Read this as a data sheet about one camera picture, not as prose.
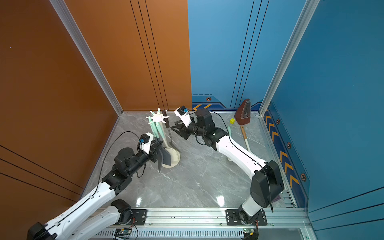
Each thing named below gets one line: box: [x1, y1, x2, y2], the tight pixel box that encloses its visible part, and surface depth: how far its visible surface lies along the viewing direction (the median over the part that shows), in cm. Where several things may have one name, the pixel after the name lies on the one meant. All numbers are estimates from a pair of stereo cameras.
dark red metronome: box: [234, 98, 251, 125], surface depth 109 cm
